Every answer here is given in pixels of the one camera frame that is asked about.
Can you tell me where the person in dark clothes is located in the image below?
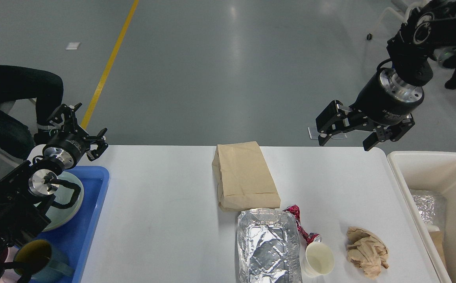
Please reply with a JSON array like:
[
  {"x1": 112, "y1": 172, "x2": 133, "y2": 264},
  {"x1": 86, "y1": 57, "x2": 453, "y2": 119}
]
[{"x1": 0, "y1": 65, "x2": 64, "y2": 160}]

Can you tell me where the brown paper bag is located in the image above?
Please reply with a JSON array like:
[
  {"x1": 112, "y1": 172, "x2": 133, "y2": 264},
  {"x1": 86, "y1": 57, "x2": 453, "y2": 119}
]
[
  {"x1": 429, "y1": 231, "x2": 447, "y2": 269},
  {"x1": 212, "y1": 141, "x2": 281, "y2": 212}
]

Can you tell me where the dark teal mug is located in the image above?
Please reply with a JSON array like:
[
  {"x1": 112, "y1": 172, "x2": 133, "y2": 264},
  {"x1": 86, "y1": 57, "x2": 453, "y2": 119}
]
[{"x1": 13, "y1": 239, "x2": 75, "y2": 283}]

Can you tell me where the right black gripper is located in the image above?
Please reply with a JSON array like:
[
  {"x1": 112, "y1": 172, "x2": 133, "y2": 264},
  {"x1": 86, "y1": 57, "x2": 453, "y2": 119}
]
[{"x1": 316, "y1": 68, "x2": 425, "y2": 152}]

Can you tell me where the blue plastic tray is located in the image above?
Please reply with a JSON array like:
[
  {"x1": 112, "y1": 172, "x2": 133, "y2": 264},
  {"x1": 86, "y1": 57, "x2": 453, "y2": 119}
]
[{"x1": 11, "y1": 165, "x2": 110, "y2": 283}]

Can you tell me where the crushed red can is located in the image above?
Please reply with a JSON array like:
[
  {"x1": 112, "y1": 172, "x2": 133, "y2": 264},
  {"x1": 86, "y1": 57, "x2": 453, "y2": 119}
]
[{"x1": 283, "y1": 204, "x2": 323, "y2": 246}]

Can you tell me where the white paper cup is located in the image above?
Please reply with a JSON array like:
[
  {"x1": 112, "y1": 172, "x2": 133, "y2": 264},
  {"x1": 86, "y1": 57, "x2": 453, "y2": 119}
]
[
  {"x1": 301, "y1": 242, "x2": 335, "y2": 277},
  {"x1": 425, "y1": 223, "x2": 441, "y2": 233}
]

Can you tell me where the brown paper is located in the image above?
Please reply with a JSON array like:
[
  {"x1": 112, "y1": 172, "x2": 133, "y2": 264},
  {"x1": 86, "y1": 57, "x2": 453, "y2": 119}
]
[{"x1": 347, "y1": 227, "x2": 389, "y2": 280}]

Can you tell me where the white office chair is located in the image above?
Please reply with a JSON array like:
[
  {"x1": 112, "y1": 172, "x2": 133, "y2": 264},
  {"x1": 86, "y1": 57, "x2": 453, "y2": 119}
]
[{"x1": 365, "y1": 0, "x2": 428, "y2": 41}]

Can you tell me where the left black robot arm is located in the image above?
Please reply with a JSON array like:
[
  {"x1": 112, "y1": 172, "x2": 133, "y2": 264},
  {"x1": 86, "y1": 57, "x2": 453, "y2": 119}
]
[{"x1": 0, "y1": 103, "x2": 109, "y2": 283}]

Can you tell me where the floor outlet plate left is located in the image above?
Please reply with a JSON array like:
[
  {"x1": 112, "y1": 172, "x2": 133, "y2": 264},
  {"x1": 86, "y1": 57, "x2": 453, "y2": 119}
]
[{"x1": 308, "y1": 127, "x2": 320, "y2": 140}]

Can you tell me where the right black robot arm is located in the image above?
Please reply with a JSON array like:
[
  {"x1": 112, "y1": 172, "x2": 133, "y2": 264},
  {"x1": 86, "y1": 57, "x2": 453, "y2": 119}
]
[{"x1": 316, "y1": 0, "x2": 456, "y2": 151}]

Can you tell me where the clear plastic wrap in bin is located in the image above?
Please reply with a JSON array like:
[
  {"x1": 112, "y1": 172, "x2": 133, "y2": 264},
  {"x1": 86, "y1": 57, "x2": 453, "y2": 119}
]
[{"x1": 410, "y1": 189, "x2": 447, "y2": 231}]

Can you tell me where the floor outlet plate right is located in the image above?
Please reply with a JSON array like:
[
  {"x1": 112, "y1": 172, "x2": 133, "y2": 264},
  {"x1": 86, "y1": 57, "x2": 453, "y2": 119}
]
[{"x1": 331, "y1": 133, "x2": 348, "y2": 139}]

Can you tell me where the aluminium foil container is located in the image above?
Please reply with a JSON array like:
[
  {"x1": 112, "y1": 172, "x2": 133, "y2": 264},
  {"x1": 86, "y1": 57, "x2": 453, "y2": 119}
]
[{"x1": 236, "y1": 208, "x2": 302, "y2": 283}]

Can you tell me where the floor outlet plate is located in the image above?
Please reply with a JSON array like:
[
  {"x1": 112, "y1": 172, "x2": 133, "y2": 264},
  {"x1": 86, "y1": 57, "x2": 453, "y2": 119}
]
[
  {"x1": 331, "y1": 133, "x2": 348, "y2": 139},
  {"x1": 308, "y1": 127, "x2": 320, "y2": 140}
]

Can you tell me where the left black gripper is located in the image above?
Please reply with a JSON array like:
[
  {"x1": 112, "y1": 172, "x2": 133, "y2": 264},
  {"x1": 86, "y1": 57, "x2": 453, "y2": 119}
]
[{"x1": 42, "y1": 103, "x2": 109, "y2": 169}]

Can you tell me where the white plastic bin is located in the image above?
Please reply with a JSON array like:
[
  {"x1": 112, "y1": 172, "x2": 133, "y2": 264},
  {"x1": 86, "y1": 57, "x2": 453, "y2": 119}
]
[{"x1": 387, "y1": 152, "x2": 456, "y2": 283}]

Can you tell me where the pink mug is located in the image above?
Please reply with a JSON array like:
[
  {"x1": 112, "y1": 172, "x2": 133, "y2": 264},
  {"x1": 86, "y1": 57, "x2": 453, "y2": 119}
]
[{"x1": 0, "y1": 246, "x2": 18, "y2": 277}]

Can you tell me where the light green plate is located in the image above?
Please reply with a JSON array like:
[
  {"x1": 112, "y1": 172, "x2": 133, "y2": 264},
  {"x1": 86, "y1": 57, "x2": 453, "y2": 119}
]
[{"x1": 42, "y1": 172, "x2": 84, "y2": 232}]

